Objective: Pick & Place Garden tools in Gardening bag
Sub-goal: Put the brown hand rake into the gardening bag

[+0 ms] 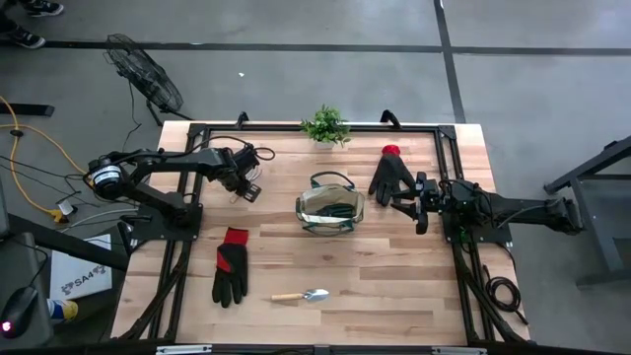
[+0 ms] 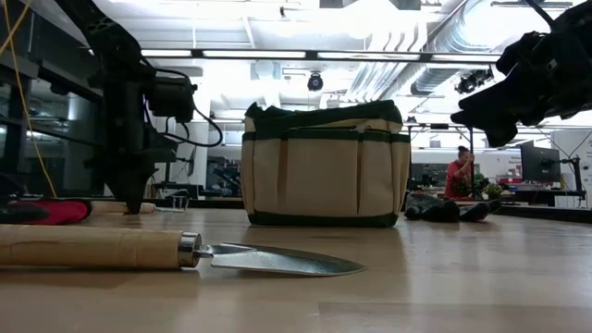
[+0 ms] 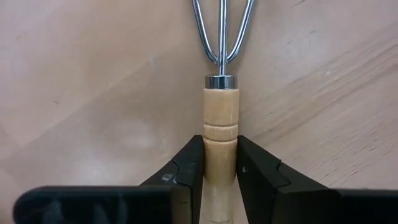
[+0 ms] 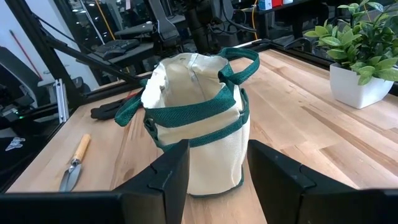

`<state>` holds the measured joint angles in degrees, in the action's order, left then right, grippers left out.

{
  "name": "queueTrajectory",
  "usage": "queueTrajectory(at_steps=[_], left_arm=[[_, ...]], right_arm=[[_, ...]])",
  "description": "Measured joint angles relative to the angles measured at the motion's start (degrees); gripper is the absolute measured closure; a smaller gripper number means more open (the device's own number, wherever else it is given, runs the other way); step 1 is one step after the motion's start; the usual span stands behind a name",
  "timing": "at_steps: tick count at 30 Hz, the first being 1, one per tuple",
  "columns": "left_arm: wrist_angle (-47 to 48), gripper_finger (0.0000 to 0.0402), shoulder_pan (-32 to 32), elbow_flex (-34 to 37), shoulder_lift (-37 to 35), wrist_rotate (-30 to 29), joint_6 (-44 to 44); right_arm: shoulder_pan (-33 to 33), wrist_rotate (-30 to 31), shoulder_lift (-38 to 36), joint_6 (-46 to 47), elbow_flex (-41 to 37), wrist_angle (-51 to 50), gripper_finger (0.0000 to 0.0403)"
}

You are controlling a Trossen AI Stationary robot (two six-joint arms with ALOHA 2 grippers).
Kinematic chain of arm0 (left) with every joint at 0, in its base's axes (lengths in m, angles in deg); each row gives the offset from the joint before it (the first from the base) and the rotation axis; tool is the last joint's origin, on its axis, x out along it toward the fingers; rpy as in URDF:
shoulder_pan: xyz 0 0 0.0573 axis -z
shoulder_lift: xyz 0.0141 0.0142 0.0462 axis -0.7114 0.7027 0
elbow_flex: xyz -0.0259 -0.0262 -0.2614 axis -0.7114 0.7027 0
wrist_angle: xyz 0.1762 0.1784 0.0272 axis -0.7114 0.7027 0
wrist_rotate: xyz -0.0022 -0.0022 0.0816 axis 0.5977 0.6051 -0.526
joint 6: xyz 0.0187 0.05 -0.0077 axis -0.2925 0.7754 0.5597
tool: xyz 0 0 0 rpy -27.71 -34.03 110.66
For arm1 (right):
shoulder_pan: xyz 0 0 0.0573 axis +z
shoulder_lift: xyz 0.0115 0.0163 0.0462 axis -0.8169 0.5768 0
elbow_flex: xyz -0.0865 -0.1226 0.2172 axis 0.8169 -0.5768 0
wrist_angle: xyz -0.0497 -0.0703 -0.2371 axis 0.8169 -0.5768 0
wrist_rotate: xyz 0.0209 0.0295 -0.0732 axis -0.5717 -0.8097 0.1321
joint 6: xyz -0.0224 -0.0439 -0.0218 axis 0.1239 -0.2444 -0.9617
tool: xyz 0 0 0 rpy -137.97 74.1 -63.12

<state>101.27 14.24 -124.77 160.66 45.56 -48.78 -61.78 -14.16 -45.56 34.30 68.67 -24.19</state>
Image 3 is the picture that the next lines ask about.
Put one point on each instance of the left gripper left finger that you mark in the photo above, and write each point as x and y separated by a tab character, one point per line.
186	174

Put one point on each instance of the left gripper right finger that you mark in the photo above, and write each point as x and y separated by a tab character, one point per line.
261	186

